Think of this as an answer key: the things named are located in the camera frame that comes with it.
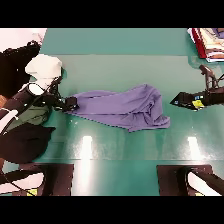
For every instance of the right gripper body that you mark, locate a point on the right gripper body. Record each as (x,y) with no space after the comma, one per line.
(192,100)

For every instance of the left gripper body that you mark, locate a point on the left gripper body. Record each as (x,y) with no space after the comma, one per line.
(70,103)

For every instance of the purple shirt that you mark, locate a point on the purple shirt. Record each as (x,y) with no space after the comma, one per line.
(126,106)

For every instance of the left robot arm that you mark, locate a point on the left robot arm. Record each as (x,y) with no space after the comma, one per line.
(20,100)

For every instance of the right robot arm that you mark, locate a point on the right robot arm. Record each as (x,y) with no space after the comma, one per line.
(215,97)

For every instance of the white garment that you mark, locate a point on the white garment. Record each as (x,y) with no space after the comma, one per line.
(43,68)

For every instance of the red garment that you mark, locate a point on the red garment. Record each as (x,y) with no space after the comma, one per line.
(199,43)

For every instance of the heap of clothes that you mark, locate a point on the heap of clothes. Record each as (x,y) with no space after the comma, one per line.
(215,41)

